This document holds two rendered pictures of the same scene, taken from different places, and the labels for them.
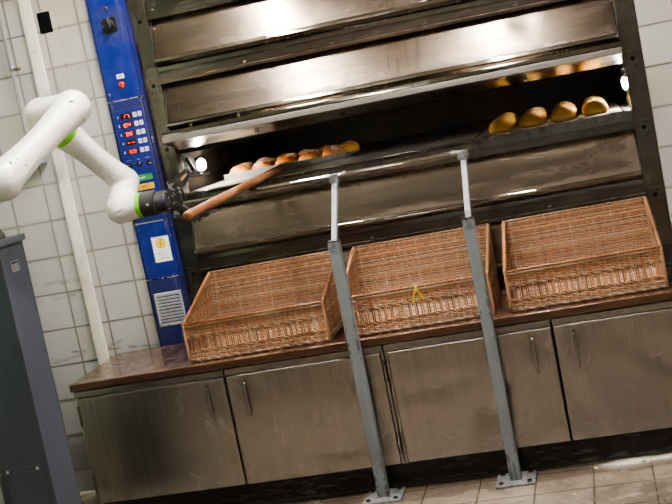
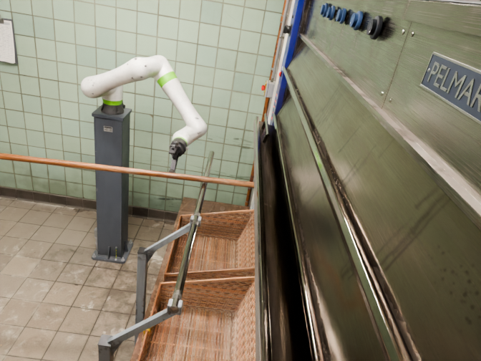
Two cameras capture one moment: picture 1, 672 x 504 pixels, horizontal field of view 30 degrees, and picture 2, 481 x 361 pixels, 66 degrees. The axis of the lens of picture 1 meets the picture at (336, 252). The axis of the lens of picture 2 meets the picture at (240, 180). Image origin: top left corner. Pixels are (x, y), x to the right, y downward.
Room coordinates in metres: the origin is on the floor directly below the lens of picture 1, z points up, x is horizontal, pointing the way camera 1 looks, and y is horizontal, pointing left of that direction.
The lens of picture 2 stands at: (4.41, -1.35, 2.08)
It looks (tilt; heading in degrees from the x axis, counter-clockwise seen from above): 28 degrees down; 74
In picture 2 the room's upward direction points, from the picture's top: 10 degrees clockwise
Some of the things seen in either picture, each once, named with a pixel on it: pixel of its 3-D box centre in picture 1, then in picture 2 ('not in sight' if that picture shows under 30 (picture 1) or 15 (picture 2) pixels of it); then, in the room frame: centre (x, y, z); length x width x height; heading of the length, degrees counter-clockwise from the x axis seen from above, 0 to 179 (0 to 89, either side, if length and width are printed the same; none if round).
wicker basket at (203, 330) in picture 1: (266, 304); (213, 248); (4.78, 0.30, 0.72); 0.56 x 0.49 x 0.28; 79
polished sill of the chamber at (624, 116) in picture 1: (401, 158); not in sight; (4.95, -0.33, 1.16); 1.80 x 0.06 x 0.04; 78
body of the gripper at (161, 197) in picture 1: (169, 199); (175, 152); (4.54, 0.55, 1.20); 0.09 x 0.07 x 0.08; 78
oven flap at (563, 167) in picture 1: (407, 193); not in sight; (4.92, -0.32, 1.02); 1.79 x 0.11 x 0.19; 78
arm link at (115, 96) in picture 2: not in sight; (110, 88); (4.13, 1.12, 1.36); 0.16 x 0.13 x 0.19; 52
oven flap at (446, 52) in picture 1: (382, 62); (305, 177); (4.92, -0.32, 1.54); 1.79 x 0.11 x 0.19; 78
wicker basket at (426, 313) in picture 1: (419, 278); (200, 336); (4.66, -0.29, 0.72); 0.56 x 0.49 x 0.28; 79
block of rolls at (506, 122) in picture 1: (548, 113); not in sight; (5.23, -0.98, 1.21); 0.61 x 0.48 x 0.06; 168
